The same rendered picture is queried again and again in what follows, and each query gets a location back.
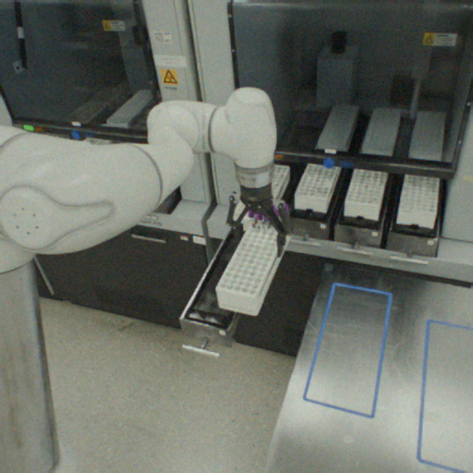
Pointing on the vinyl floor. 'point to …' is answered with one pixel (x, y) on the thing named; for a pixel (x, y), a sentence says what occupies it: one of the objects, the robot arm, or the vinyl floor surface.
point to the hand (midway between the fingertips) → (260, 244)
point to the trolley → (380, 379)
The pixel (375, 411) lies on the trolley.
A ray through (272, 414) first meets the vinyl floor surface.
